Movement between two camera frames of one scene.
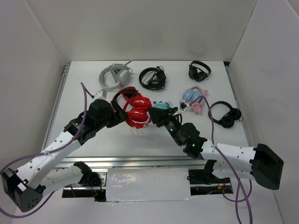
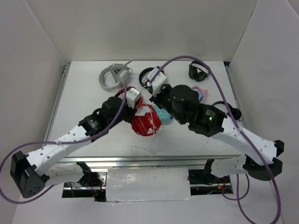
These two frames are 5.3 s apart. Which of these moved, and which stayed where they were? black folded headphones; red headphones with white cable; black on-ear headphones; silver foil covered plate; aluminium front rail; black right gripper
Moved: black right gripper; red headphones with white cable
Stayed: silver foil covered plate; black on-ear headphones; black folded headphones; aluminium front rail
